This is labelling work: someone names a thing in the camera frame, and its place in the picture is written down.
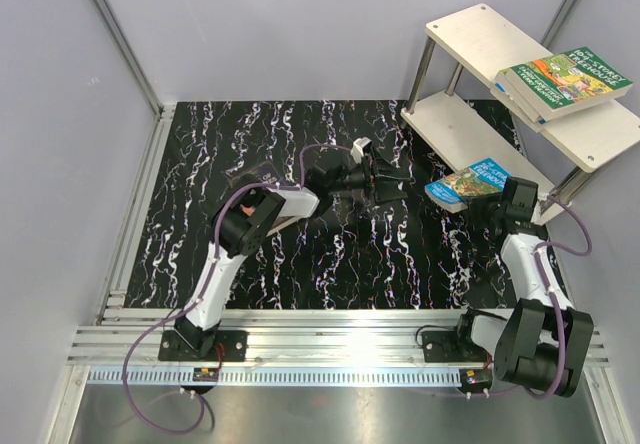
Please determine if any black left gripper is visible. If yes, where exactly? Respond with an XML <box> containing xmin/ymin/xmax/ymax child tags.
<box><xmin>328</xmin><ymin>148</ymin><xmax>408</xmax><ymax>206</ymax></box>

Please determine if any blue 26-Storey Treehouse book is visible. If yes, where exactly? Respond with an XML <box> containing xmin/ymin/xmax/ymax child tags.
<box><xmin>425</xmin><ymin>158</ymin><xmax>510</xmax><ymax>213</ymax></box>

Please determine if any blue back-cover book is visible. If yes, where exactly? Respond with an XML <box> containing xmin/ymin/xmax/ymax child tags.
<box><xmin>491</xmin><ymin>84</ymin><xmax>543</xmax><ymax>133</ymax></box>

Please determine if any dark Tale of Two Cities book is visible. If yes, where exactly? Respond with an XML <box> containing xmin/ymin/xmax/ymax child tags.
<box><xmin>229</xmin><ymin>161</ymin><xmax>298</xmax><ymax>236</ymax></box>

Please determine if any lime 65-Storey Treehouse book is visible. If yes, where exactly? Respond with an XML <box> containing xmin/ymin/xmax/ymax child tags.
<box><xmin>495</xmin><ymin>69</ymin><xmax>546</xmax><ymax>125</ymax></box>

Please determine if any green 104-Storey Treehouse book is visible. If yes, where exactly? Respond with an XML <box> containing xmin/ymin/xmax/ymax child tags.
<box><xmin>505</xmin><ymin>47</ymin><xmax>633</xmax><ymax>123</ymax></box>

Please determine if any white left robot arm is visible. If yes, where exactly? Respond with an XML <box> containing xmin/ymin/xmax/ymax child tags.
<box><xmin>173</xmin><ymin>138</ymin><xmax>411</xmax><ymax>361</ymax></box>

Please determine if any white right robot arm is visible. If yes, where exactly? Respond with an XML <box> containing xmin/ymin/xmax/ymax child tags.
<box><xmin>452</xmin><ymin>177</ymin><xmax>594</xmax><ymax>399</ymax></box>

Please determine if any white two-tier shelf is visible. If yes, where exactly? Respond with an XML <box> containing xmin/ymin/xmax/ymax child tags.
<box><xmin>401</xmin><ymin>3</ymin><xmax>639</xmax><ymax>224</ymax></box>

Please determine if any right controller board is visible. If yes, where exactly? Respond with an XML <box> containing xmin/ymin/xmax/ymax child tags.
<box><xmin>460</xmin><ymin>368</ymin><xmax>493</xmax><ymax>393</ymax></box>

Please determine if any controller board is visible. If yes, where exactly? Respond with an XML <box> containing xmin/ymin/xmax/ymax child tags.
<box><xmin>192</xmin><ymin>368</ymin><xmax>220</xmax><ymax>382</ymax></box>
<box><xmin>460</xmin><ymin>368</ymin><xmax>493</xmax><ymax>393</ymax></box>

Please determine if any left controller board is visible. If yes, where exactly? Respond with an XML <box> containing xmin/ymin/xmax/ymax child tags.
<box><xmin>192</xmin><ymin>368</ymin><xmax>220</xmax><ymax>382</ymax></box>

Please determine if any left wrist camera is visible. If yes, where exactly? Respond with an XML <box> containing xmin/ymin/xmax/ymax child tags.
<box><xmin>350</xmin><ymin>137</ymin><xmax>372</xmax><ymax>164</ymax></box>

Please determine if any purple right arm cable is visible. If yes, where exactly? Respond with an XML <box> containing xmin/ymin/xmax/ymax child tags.
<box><xmin>479</xmin><ymin>196</ymin><xmax>594</xmax><ymax>400</ymax></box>

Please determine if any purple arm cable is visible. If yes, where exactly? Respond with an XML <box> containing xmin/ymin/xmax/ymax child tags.
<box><xmin>122</xmin><ymin>143</ymin><xmax>359</xmax><ymax>435</ymax></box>
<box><xmin>479</xmin><ymin>196</ymin><xmax>594</xmax><ymax>400</ymax></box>

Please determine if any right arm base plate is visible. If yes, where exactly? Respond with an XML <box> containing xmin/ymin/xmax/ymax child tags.
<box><xmin>418</xmin><ymin>329</ymin><xmax>492</xmax><ymax>365</ymax></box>

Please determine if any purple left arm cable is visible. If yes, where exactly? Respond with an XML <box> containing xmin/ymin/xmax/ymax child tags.
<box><xmin>122</xmin><ymin>143</ymin><xmax>359</xmax><ymax>435</ymax></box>

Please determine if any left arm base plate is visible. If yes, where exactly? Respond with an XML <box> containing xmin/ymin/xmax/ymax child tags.
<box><xmin>158</xmin><ymin>330</ymin><xmax>249</xmax><ymax>362</ymax></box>

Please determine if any aluminium frame rail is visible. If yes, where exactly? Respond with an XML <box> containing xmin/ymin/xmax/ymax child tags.
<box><xmin>64</xmin><ymin>308</ymin><xmax>609</xmax><ymax>368</ymax></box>

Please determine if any slotted cable duct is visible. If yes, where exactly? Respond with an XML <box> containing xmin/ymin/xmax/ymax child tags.
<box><xmin>88</xmin><ymin>366</ymin><xmax>463</xmax><ymax>388</ymax></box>

